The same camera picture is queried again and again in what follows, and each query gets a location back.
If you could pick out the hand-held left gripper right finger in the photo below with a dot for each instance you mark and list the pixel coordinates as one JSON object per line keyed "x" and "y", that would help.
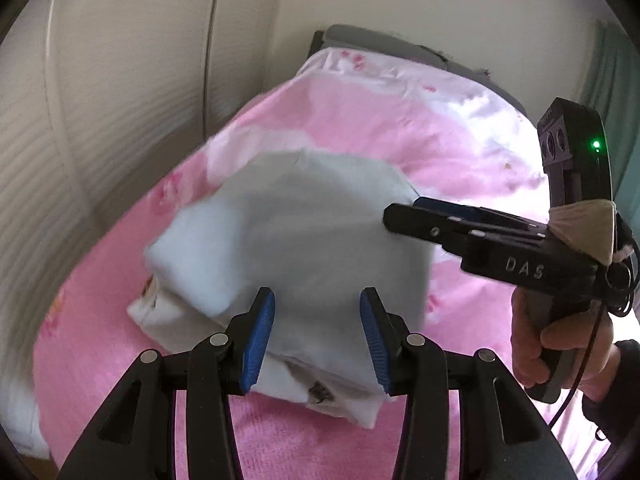
{"x": 372, "y": 335}

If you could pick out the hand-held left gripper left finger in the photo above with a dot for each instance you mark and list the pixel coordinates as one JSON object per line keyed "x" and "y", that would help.
{"x": 260, "y": 332}

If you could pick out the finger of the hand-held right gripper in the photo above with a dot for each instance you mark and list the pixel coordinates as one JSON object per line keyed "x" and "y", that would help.
{"x": 425, "y": 227}
{"x": 480, "y": 215}

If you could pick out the light blue long-sleeve shirt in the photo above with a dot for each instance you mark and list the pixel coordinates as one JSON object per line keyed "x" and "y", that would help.
{"x": 300, "y": 240}

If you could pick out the person's right forearm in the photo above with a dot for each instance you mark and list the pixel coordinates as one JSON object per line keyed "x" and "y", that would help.
{"x": 615, "y": 410}

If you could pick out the person's right hand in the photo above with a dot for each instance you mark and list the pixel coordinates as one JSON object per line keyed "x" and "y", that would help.
{"x": 525, "y": 355}

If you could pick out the green curtain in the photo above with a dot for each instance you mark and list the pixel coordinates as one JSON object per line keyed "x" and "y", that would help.
{"x": 610, "y": 85}

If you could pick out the white printed folded garment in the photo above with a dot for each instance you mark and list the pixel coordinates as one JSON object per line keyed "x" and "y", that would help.
{"x": 155, "y": 322}

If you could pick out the pink floral blanket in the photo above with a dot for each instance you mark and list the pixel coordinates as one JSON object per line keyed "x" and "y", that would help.
{"x": 350, "y": 120}

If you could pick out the grey pillow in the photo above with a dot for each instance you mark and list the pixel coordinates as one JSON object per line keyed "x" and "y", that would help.
{"x": 360, "y": 40}

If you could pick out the white bed sheet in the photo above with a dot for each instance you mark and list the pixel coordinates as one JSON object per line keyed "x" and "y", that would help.
{"x": 17, "y": 405}

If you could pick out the cream louvered wardrobe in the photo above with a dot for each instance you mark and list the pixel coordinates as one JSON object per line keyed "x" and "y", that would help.
{"x": 125, "y": 85}

